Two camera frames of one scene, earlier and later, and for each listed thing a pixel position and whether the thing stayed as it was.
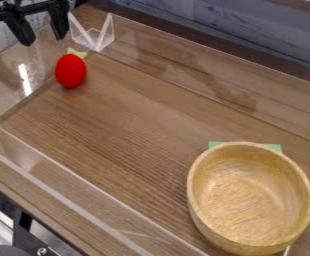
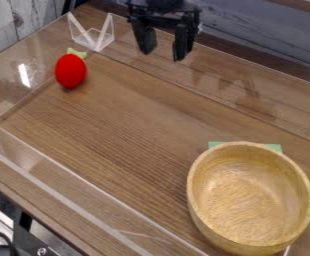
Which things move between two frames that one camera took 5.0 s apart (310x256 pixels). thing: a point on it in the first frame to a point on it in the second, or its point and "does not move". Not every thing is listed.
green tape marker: [276, 146] does not move
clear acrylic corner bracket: [92, 39] does not move
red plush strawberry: [70, 69] does not move
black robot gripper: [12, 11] to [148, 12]
